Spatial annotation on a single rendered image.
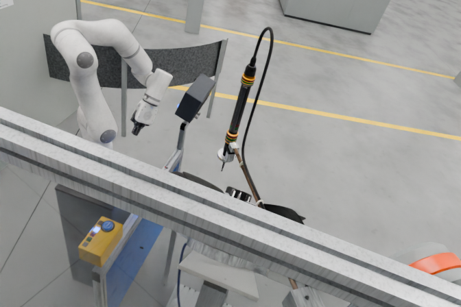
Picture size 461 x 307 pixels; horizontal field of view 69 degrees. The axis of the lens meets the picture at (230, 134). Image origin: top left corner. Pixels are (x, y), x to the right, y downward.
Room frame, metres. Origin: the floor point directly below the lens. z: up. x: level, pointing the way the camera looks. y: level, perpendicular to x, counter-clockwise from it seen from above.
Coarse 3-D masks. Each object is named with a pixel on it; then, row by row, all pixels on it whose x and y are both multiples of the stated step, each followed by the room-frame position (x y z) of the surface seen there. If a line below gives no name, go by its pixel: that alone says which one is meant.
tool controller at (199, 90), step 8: (200, 80) 1.73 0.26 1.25; (208, 80) 1.77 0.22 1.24; (192, 88) 1.62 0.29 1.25; (200, 88) 1.66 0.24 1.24; (208, 88) 1.70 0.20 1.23; (184, 96) 1.56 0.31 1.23; (192, 96) 1.56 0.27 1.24; (200, 96) 1.59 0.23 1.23; (208, 96) 1.70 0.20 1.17; (184, 104) 1.56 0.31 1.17; (192, 104) 1.55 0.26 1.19; (200, 104) 1.55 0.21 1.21; (176, 112) 1.57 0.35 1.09; (184, 112) 1.56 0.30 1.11; (192, 112) 1.55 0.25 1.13; (200, 112) 1.64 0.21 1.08; (192, 120) 1.57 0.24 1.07
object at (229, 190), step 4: (228, 188) 0.96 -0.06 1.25; (232, 188) 0.95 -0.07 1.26; (236, 188) 0.96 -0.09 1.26; (224, 192) 0.97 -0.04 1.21; (228, 192) 0.95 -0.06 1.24; (232, 192) 0.94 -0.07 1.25; (236, 192) 0.94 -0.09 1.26; (240, 192) 0.94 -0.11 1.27; (244, 192) 0.95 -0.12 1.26; (236, 196) 0.93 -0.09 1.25; (240, 196) 0.93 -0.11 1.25; (244, 196) 0.94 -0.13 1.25; (248, 196) 0.95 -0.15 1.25; (244, 200) 0.93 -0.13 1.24
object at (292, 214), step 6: (264, 204) 0.87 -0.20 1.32; (270, 204) 0.85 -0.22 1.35; (270, 210) 0.85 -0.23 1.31; (276, 210) 0.83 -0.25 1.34; (282, 210) 0.82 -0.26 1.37; (288, 210) 0.80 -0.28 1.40; (282, 216) 0.82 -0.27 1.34; (288, 216) 0.80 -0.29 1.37; (294, 216) 0.79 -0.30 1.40; (300, 222) 0.78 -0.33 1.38
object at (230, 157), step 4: (232, 144) 0.91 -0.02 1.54; (236, 144) 0.92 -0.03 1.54; (228, 148) 0.91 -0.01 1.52; (232, 148) 0.89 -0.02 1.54; (220, 152) 0.95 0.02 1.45; (228, 152) 0.89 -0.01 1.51; (232, 152) 0.90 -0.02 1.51; (220, 156) 0.92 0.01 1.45; (224, 156) 0.93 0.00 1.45; (228, 156) 0.91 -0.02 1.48; (232, 156) 0.91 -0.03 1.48; (224, 160) 0.91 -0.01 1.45; (228, 160) 0.91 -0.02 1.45; (232, 160) 0.92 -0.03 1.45
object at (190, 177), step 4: (184, 172) 0.83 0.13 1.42; (188, 176) 0.81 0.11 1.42; (192, 176) 0.83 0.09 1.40; (196, 176) 0.85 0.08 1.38; (192, 180) 0.80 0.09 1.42; (196, 180) 0.82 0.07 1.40; (200, 180) 0.84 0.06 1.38; (204, 180) 0.86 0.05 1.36; (204, 184) 0.83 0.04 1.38; (208, 184) 0.85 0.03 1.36; (212, 184) 0.88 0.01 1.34; (212, 188) 0.85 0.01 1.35; (216, 188) 0.87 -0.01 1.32; (220, 192) 0.87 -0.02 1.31
